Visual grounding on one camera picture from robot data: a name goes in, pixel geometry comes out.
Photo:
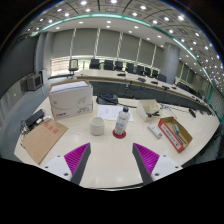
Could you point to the row of black office chairs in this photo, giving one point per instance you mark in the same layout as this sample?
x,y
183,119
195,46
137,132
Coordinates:
x,y
118,65

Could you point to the black power adapter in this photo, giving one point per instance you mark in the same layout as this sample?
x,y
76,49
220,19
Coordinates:
x,y
34,117

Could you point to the grey boxy monitor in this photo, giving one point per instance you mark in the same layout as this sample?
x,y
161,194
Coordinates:
x,y
33,82

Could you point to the white copy paper box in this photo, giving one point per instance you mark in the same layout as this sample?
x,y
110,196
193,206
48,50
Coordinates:
x,y
70,101

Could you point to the dark pens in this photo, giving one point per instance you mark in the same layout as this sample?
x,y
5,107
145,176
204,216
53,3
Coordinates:
x,y
180,138

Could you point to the flat brown cardboard piece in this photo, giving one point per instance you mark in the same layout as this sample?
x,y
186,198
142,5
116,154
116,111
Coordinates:
x,y
41,140

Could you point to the beige open divided box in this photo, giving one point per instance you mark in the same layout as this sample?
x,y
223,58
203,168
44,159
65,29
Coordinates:
x,y
146,106

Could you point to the flat round red coaster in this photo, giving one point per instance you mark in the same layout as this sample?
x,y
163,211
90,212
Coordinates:
x,y
119,136

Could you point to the red-sided open cardboard box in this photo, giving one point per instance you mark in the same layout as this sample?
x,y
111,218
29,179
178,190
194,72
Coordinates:
x,y
168,133

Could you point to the black swivel office chair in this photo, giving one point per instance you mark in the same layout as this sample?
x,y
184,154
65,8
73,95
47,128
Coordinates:
x,y
73,64

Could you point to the ceiling lights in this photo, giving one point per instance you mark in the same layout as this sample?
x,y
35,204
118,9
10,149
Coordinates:
x,y
83,2

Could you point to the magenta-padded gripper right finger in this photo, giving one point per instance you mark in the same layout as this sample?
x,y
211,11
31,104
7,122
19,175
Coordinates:
x,y
148,160

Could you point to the black desk microphone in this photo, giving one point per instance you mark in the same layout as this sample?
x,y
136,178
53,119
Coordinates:
x,y
192,112

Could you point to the printed white paper sheet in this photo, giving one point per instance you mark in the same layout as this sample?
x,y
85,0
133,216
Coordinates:
x,y
108,112

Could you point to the white ceramic mug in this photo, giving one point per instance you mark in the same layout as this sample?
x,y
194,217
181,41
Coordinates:
x,y
97,126

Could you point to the long curved conference desk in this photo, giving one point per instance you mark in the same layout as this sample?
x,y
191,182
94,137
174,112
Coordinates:
x,y
133,81

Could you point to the clear plastic water bottle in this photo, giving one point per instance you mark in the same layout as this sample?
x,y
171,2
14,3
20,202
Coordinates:
x,y
122,122

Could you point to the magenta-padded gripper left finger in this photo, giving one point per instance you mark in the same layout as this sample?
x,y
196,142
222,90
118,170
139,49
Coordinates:
x,y
75,160

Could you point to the grey-green eraser block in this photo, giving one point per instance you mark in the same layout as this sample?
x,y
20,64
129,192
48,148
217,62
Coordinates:
x,y
176,128

